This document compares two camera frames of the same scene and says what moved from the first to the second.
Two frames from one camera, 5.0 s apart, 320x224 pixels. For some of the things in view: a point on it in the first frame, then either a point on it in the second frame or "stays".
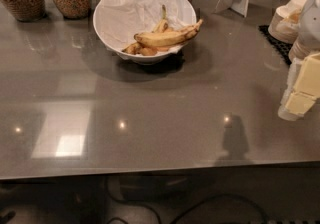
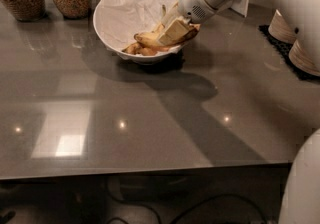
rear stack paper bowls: (284, 25) stays
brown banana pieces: (144, 50) stays
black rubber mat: (281, 46) stays
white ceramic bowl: (132, 9) stays
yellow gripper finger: (308, 79) -> (175, 14)
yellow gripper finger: (299, 103) -> (176, 29)
